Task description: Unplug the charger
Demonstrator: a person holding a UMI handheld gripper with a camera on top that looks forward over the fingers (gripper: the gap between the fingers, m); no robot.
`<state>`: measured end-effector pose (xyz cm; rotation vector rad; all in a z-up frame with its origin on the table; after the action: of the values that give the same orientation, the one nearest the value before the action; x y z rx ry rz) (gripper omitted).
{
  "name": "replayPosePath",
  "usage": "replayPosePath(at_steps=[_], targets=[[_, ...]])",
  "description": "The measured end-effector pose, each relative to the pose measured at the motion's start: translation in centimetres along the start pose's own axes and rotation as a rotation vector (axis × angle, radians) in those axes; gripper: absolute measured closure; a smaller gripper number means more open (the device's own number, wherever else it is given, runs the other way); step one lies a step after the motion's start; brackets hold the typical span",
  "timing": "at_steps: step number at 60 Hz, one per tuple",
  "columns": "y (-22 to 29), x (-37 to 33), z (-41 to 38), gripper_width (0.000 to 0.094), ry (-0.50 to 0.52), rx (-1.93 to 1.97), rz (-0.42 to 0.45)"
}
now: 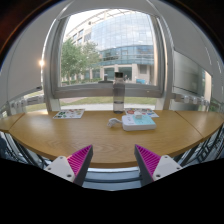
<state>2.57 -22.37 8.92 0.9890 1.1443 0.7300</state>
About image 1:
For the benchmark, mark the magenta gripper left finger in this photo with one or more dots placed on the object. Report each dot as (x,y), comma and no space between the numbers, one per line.
(74,167)

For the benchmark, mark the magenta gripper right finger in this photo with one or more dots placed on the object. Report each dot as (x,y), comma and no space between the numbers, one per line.
(152,166)

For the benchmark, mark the white charger plug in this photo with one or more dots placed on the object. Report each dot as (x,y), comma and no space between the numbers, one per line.
(138,115)

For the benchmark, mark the white power strip box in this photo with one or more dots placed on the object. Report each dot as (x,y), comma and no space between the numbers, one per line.
(131,123)

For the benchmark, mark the colourful booklet right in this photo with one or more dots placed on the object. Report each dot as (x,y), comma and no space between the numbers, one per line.
(143,111)

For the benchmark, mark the colourful booklet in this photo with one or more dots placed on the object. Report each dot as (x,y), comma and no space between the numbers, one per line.
(143,111)
(69,114)

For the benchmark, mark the colourful booklet left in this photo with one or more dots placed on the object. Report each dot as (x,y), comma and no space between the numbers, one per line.
(69,114)

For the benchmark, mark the clear water bottle black cap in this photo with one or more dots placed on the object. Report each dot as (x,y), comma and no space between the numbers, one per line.
(118,93)

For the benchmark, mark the whiteboard panel right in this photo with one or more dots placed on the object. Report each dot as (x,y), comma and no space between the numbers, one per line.
(190,78)

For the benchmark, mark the grey window frame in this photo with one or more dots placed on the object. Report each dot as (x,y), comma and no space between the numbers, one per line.
(110,41)

